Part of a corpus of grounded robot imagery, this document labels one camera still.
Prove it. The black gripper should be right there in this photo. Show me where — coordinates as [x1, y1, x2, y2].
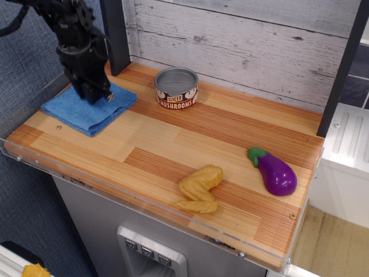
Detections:
[57, 37, 113, 104]

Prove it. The blue cloth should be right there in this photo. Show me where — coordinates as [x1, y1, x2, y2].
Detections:
[42, 83, 137, 137]

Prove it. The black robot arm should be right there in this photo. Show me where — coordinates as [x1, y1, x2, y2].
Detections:
[1, 1, 114, 104]

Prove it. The sliced mushrooms tin can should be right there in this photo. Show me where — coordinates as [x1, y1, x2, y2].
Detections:
[155, 67, 199, 110]

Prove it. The grey toy fridge cabinet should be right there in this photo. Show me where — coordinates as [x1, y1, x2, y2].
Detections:
[51, 175, 268, 277]

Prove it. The yellow toy chicken wing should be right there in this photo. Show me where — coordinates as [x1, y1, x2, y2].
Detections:
[174, 164, 223, 214]

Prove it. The silver dispenser panel with buttons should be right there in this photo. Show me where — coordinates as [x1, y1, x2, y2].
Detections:
[116, 226, 188, 276]

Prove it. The purple toy eggplant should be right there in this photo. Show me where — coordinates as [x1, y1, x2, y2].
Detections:
[247, 147, 298, 196]

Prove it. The white toy sink counter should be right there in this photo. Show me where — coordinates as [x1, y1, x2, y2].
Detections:
[308, 104, 368, 227]

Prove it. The dark left frame post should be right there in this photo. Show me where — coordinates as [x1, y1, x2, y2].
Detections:
[100, 0, 131, 76]

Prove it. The dark frame post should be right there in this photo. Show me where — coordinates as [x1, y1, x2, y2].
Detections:
[317, 0, 368, 138]
[100, 0, 131, 76]

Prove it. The dark right frame post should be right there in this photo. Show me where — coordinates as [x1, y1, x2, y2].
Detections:
[317, 0, 368, 138]

